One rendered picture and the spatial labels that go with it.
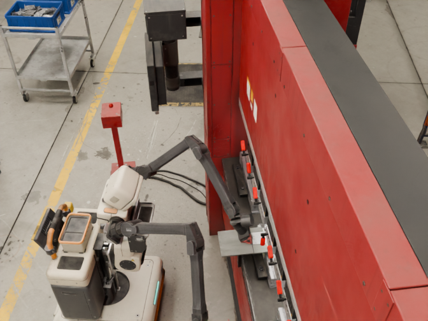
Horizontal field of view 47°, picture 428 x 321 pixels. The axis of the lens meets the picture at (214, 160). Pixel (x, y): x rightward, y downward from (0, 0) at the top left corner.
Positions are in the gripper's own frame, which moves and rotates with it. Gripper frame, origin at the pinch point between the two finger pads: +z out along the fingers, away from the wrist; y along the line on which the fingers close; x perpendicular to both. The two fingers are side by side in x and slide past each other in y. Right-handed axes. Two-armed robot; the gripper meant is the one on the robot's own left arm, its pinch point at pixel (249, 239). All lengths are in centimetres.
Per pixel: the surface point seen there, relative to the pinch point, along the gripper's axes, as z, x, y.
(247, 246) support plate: 0.3, 2.3, -4.4
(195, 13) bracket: -69, -16, 145
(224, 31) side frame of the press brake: -78, -36, 85
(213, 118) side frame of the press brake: -26, 0, 85
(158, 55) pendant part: -71, 14, 114
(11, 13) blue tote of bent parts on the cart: -89, 176, 317
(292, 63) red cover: -110, -66, -22
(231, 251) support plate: -4.1, 10.6, -7.0
